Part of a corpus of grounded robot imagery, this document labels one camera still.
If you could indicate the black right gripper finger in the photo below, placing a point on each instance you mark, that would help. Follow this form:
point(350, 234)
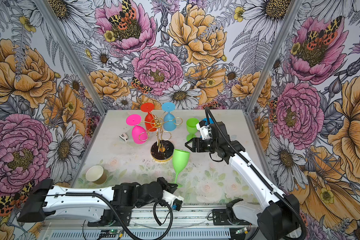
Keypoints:
point(192, 146)
point(191, 141)

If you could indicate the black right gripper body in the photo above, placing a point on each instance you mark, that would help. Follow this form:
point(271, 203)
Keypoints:
point(213, 143)

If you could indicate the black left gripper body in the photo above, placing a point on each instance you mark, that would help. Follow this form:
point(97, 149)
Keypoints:
point(164, 183)

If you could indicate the green wine glass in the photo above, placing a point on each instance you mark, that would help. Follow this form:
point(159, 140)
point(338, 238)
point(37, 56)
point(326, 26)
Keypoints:
point(180, 160)
point(192, 128)

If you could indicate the blue wine glass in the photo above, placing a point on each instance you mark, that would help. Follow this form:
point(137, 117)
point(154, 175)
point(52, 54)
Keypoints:
point(208, 120)
point(169, 119)

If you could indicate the red wine glass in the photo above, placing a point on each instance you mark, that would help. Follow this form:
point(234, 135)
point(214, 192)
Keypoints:
point(149, 119)

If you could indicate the pink wine glass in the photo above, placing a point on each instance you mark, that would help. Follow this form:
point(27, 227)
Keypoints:
point(139, 134)

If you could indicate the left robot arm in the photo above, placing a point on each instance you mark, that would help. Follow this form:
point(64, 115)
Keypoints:
point(50, 201)

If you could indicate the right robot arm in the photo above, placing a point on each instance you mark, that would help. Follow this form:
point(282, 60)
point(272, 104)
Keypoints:
point(279, 214)

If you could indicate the gold wine glass rack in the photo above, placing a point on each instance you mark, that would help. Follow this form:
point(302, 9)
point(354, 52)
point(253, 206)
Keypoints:
point(162, 149)

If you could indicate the brown paper cup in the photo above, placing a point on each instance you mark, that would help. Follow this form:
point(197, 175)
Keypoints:
point(96, 175)

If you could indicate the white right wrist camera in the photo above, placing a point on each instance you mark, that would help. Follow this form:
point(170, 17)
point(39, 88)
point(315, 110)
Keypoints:
point(205, 130)

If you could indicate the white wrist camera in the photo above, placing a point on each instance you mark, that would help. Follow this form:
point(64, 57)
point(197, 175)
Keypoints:
point(175, 202)
point(205, 130)

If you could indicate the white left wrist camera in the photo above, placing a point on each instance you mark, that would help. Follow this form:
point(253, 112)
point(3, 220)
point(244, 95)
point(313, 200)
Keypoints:
point(175, 202)

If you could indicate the aluminium front rail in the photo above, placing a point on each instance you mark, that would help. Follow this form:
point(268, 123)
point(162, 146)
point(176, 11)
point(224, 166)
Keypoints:
point(192, 222)

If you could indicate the right aluminium corner post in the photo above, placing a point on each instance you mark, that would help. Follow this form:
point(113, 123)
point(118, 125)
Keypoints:
point(279, 41)

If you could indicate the aluminium corner post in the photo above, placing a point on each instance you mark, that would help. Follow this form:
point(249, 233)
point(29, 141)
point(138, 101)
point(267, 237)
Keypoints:
point(59, 32)
point(279, 41)

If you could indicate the left aluminium corner post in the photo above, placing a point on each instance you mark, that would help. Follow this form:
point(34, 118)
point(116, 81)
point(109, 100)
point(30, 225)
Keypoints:
point(59, 32)

